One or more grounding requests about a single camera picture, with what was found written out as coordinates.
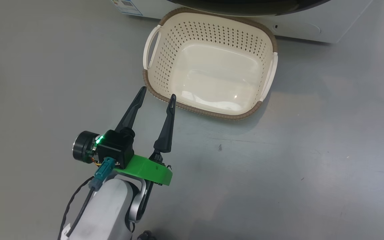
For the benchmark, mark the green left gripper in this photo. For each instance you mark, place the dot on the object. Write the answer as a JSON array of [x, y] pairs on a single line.
[[145, 170]]

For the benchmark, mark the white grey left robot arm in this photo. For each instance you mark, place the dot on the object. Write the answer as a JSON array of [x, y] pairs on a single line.
[[108, 210]]

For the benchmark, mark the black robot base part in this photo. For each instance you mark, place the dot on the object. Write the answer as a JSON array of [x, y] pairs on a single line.
[[144, 236]]

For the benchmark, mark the cream perforated laundry basket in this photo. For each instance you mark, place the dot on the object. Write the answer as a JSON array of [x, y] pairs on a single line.
[[212, 76]]

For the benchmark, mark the white washing machine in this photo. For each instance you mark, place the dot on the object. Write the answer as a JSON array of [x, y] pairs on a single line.
[[312, 23]]

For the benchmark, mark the blue white energy label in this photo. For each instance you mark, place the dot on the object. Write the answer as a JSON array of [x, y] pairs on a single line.
[[127, 6]]

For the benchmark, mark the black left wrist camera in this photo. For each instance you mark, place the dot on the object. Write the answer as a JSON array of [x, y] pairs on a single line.
[[117, 148]]

